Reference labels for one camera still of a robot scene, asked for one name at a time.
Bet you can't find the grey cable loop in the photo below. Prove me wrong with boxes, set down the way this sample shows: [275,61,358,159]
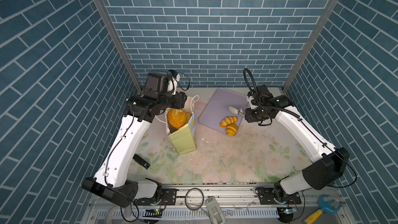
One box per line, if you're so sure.
[184,188,205,211]

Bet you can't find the blue yellow toy wrench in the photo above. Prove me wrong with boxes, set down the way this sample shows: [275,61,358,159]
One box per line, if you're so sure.
[303,195,342,224]

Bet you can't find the striped croissant roll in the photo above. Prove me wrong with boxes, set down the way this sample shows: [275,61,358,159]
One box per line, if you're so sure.
[220,116,238,128]

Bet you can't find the sesame oval bread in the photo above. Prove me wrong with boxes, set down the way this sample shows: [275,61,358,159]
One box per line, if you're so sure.
[167,108,187,129]

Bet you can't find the floral table mat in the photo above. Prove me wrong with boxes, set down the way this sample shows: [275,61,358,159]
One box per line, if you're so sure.
[127,88,311,184]

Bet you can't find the white metal tongs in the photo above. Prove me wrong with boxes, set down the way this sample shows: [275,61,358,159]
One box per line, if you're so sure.
[229,106,245,116]

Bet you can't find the black clip on mat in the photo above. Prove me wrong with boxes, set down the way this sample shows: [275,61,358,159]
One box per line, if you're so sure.
[133,154,150,170]

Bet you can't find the striped round roll near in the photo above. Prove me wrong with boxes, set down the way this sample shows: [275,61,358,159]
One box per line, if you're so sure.
[226,123,238,136]

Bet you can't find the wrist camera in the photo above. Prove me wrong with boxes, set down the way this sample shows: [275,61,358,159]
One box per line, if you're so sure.
[167,69,180,95]
[248,97,258,110]

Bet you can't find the lilac plastic tray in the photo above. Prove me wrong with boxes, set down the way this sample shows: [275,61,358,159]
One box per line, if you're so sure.
[198,87,249,135]

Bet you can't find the paper bag with floral sides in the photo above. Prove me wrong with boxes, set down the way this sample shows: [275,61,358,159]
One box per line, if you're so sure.
[161,95,200,155]

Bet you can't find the triangular toast bread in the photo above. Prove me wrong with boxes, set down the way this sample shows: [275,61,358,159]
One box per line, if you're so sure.
[186,113,192,123]

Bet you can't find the grey handheld device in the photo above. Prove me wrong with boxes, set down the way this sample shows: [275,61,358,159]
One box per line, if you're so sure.
[205,196,226,224]

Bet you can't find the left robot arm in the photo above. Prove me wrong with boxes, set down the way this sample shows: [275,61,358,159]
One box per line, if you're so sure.
[81,70,187,208]

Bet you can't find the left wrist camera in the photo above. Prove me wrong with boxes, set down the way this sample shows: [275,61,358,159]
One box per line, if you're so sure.
[167,69,180,95]

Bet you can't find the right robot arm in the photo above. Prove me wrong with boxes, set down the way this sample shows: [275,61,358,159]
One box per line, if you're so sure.
[245,86,349,203]

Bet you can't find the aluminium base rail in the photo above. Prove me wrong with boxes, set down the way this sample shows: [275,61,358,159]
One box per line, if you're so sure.
[82,183,354,224]

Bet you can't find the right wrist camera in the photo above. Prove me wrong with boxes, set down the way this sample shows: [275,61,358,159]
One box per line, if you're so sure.
[248,97,258,110]

